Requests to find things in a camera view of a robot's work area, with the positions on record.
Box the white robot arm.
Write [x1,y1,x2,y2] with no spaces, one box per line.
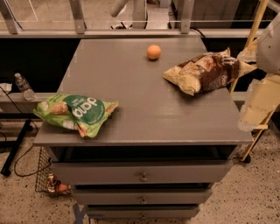
[256,13,280,74]

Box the grey drawer cabinet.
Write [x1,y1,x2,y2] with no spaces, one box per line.
[35,36,251,208]

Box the orange fruit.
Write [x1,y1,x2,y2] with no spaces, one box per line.
[146,45,161,60]

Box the green rice chip bag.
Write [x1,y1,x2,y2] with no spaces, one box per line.
[33,94,119,138]

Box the snack packet in basket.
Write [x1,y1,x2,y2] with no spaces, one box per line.
[46,173,70,194]

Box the top grey drawer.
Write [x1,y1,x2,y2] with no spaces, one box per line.
[52,160,233,185]

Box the black wire basket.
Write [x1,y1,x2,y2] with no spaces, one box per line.
[35,149,72,198]

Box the black metal table leg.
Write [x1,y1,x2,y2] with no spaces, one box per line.
[1,120,31,177]

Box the black floor cable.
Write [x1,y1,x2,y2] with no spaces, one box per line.
[0,86,53,178]

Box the clear plastic water bottle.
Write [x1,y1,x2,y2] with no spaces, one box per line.
[14,73,36,102]

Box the grey drawer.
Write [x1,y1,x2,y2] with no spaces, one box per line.
[86,206,200,219]
[52,160,233,185]
[73,188,212,205]

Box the bottom grey drawer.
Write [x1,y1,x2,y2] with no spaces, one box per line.
[86,206,200,219]

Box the brown chip bag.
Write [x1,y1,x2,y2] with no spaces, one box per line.
[163,47,256,96]

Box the middle grey drawer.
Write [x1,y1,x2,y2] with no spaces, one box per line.
[73,188,212,205]

